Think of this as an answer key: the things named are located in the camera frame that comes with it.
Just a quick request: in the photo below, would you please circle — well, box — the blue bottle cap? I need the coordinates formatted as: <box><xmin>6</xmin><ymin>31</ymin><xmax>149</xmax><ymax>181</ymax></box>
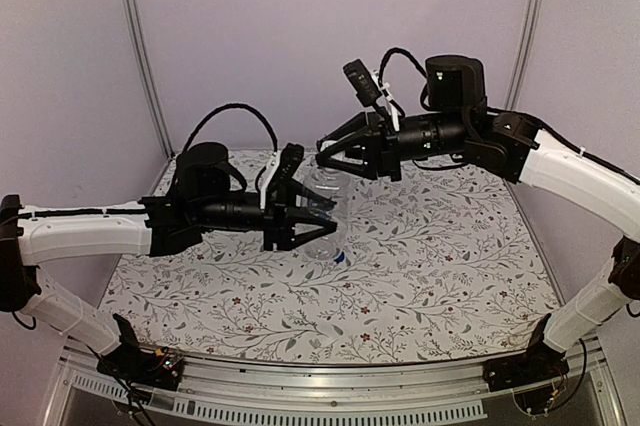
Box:
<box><xmin>334</xmin><ymin>252</ymin><xmax>346</xmax><ymax>264</ymax></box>

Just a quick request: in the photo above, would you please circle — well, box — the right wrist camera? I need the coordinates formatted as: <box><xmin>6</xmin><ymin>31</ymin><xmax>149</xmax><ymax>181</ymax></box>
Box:
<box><xmin>342</xmin><ymin>59</ymin><xmax>402</xmax><ymax>131</ymax></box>

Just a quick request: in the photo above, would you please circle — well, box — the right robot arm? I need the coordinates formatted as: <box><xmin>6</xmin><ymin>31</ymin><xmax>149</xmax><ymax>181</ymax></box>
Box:
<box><xmin>316</xmin><ymin>55</ymin><xmax>639</xmax><ymax>382</ymax></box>

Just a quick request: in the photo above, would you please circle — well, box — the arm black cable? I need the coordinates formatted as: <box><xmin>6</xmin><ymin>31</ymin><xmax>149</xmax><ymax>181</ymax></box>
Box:
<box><xmin>377</xmin><ymin>47</ymin><xmax>429</xmax><ymax>82</ymax></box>
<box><xmin>174</xmin><ymin>103</ymin><xmax>279</xmax><ymax>152</ymax></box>

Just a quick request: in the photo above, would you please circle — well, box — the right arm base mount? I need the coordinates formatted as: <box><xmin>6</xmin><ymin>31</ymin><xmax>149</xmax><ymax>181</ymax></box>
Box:
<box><xmin>482</xmin><ymin>337</ymin><xmax>569</xmax><ymax>392</ymax></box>

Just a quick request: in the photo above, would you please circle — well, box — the right aluminium corner post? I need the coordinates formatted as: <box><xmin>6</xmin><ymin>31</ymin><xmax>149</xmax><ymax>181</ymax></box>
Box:
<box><xmin>504</xmin><ymin>0</ymin><xmax>543</xmax><ymax>111</ymax></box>

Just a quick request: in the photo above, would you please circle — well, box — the left aluminium corner post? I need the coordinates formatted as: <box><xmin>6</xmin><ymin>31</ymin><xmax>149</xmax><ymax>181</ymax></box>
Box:
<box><xmin>122</xmin><ymin>0</ymin><xmax>174</xmax><ymax>159</ymax></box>

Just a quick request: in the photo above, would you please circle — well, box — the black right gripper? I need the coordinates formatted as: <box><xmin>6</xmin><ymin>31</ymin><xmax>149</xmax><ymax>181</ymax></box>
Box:
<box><xmin>316</xmin><ymin>105</ymin><xmax>469</xmax><ymax>180</ymax></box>

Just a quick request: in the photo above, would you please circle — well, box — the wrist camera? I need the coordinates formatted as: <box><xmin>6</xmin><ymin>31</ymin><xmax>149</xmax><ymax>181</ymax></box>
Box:
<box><xmin>342</xmin><ymin>59</ymin><xmax>402</xmax><ymax>131</ymax></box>
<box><xmin>258</xmin><ymin>143</ymin><xmax>305</xmax><ymax>210</ymax></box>

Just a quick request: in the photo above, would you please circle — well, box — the floral patterned table mat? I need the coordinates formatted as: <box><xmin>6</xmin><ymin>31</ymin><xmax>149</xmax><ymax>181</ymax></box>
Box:
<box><xmin>101</xmin><ymin>163</ymin><xmax>559</xmax><ymax>364</ymax></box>

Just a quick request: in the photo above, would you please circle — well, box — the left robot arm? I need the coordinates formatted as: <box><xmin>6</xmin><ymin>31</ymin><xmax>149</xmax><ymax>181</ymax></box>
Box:
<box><xmin>1</xmin><ymin>142</ymin><xmax>337</xmax><ymax>380</ymax></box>

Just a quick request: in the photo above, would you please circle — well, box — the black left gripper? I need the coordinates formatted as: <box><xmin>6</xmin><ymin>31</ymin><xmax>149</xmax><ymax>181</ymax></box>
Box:
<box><xmin>194</xmin><ymin>181</ymin><xmax>338</xmax><ymax>253</ymax></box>

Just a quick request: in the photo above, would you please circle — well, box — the aluminium corner post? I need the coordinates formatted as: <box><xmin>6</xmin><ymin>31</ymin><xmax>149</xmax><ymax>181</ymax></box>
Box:
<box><xmin>504</xmin><ymin>0</ymin><xmax>543</xmax><ymax>111</ymax></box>
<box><xmin>122</xmin><ymin>0</ymin><xmax>174</xmax><ymax>159</ymax></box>

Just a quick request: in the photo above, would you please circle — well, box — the aluminium front rail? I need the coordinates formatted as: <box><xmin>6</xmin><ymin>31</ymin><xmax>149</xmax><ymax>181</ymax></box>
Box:
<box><xmin>42</xmin><ymin>336</ymin><xmax>630</xmax><ymax>425</ymax></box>

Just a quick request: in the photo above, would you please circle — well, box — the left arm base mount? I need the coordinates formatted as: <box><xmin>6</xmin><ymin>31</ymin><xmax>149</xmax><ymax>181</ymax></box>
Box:
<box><xmin>97</xmin><ymin>314</ymin><xmax>185</xmax><ymax>391</ymax></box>

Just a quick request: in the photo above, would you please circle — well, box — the clear plastic bottle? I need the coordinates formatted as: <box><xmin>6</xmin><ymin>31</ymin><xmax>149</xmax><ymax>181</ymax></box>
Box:
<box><xmin>303</xmin><ymin>158</ymin><xmax>351</xmax><ymax>260</ymax></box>

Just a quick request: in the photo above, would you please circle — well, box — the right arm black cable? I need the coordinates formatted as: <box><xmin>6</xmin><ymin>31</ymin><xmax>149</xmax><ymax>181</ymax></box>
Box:
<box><xmin>377</xmin><ymin>47</ymin><xmax>429</xmax><ymax>82</ymax></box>

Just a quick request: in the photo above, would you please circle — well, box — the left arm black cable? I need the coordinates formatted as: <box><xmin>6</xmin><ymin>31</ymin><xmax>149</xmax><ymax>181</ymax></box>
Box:
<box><xmin>174</xmin><ymin>103</ymin><xmax>279</xmax><ymax>152</ymax></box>

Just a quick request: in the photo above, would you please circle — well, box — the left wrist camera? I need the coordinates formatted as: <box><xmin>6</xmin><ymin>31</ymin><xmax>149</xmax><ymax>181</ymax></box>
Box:
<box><xmin>258</xmin><ymin>143</ymin><xmax>305</xmax><ymax>210</ymax></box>

